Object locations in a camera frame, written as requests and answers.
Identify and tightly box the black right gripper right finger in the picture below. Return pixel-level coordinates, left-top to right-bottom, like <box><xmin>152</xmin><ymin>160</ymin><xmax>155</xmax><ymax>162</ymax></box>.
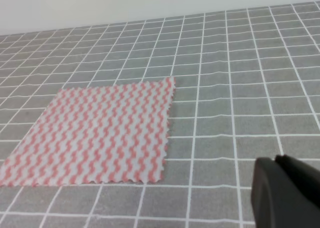
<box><xmin>275</xmin><ymin>155</ymin><xmax>320</xmax><ymax>206</ymax></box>

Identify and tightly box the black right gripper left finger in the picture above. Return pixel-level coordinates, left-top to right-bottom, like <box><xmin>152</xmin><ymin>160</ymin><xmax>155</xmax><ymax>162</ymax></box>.
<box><xmin>251</xmin><ymin>157</ymin><xmax>320</xmax><ymax>228</ymax></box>

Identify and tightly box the pink white wavy striped towel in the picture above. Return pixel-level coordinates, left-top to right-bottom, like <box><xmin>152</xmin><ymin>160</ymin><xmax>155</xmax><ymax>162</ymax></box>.
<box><xmin>0</xmin><ymin>76</ymin><xmax>176</xmax><ymax>187</ymax></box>

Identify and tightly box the grey checkered tablecloth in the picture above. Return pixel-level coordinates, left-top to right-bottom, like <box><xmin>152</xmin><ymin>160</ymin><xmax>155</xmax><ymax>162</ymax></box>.
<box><xmin>0</xmin><ymin>1</ymin><xmax>320</xmax><ymax>228</ymax></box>

